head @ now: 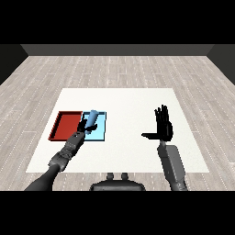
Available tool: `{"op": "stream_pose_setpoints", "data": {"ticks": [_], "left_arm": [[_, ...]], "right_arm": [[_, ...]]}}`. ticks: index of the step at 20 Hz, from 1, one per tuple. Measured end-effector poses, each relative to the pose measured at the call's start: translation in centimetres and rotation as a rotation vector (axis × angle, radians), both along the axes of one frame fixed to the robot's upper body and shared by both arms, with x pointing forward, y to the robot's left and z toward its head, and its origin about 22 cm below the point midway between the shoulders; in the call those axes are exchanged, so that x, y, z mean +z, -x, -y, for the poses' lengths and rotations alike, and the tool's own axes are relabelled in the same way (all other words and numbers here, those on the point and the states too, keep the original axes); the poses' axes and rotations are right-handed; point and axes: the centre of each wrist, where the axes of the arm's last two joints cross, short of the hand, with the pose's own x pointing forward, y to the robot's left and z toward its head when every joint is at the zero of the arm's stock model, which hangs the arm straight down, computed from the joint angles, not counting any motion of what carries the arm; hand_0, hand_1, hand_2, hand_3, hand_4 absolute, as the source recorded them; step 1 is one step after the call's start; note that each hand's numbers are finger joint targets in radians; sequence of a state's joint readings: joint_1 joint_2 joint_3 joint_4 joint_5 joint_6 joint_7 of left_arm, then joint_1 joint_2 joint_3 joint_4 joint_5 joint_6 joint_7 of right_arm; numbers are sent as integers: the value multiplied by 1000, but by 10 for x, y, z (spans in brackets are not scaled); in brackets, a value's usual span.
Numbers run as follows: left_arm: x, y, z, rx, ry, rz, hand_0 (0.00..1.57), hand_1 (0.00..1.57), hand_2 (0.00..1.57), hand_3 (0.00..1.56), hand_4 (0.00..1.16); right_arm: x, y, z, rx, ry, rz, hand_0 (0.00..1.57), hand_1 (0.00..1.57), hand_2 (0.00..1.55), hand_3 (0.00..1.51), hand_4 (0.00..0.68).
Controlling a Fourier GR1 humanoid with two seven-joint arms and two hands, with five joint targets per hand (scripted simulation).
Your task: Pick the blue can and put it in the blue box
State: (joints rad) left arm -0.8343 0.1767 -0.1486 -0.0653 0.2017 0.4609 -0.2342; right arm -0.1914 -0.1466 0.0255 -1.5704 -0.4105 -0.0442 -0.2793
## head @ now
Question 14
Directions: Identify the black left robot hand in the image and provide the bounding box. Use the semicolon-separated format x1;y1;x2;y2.
76;118;98;136

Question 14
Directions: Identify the blue can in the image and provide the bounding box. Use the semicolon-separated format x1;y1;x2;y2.
84;109;99;129

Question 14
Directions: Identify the dark grey robot body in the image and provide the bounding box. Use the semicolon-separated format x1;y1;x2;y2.
89;173;147;192

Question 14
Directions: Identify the red shallow open box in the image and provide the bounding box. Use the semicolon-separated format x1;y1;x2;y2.
48;110;84;142

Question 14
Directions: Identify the light blue shallow open box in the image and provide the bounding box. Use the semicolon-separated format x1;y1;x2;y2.
81;110;107;142

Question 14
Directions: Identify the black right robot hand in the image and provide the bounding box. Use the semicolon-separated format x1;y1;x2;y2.
140;105;173;142

